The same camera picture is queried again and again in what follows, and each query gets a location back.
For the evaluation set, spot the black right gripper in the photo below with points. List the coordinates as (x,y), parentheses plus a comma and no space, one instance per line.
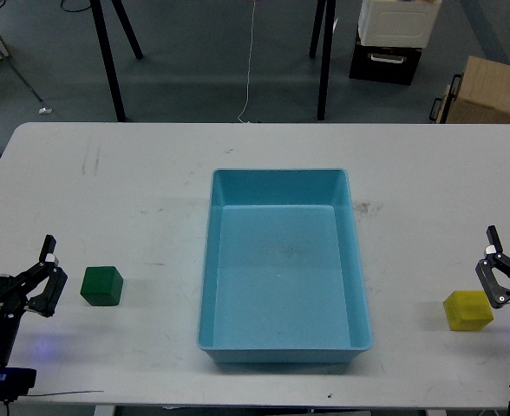
(494,260)

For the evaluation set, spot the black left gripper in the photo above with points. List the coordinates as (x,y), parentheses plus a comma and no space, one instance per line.
(14,289)

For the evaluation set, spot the yellow cube block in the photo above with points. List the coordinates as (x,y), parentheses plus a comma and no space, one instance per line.
(468,310)

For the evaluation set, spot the green cube block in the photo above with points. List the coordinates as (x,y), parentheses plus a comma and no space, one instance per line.
(102,286)

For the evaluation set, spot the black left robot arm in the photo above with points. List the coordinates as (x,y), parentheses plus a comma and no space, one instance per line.
(37,289)

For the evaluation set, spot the cardboard box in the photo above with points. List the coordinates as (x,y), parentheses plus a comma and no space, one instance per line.
(484,94)

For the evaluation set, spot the white storage box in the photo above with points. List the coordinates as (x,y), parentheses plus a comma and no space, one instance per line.
(397,24)

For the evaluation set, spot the blue plastic bin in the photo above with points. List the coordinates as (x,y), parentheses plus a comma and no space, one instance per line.
(282,278)

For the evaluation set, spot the black storage crate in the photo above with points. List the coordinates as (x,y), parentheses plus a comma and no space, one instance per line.
(395,65)

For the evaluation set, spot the black right trestle legs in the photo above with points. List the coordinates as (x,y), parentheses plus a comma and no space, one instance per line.
(322,31)

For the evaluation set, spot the black metal handle frame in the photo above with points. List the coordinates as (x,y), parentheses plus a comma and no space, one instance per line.
(441,105)

